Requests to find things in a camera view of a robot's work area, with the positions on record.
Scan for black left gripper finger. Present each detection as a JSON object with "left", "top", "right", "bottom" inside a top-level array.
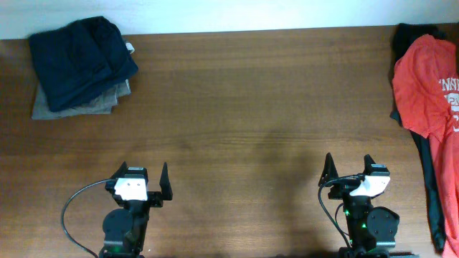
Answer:
[
  {"left": 110, "top": 161, "right": 128, "bottom": 179},
  {"left": 159, "top": 162, "right": 173, "bottom": 201}
]

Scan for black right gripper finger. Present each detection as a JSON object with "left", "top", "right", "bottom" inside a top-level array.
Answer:
[
  {"left": 318, "top": 153, "right": 339, "bottom": 186},
  {"left": 364, "top": 154, "right": 375, "bottom": 176}
]

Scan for navy blue shorts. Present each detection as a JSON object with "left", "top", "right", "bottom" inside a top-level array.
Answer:
[{"left": 28, "top": 16, "right": 138, "bottom": 112}]

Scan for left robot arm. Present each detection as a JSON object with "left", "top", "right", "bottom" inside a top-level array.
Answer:
[{"left": 99, "top": 163, "right": 173, "bottom": 258}]

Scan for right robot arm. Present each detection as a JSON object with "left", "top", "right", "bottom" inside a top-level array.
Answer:
[{"left": 318, "top": 153, "right": 399, "bottom": 257}]

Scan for grey folded shorts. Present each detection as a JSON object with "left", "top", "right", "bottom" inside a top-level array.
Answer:
[{"left": 31, "top": 41, "right": 136, "bottom": 120}]

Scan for red t-shirt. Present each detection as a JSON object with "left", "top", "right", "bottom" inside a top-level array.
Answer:
[{"left": 392, "top": 34, "right": 458, "bottom": 257}]

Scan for black garment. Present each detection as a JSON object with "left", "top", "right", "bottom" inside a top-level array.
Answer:
[{"left": 391, "top": 23, "right": 448, "bottom": 254}]

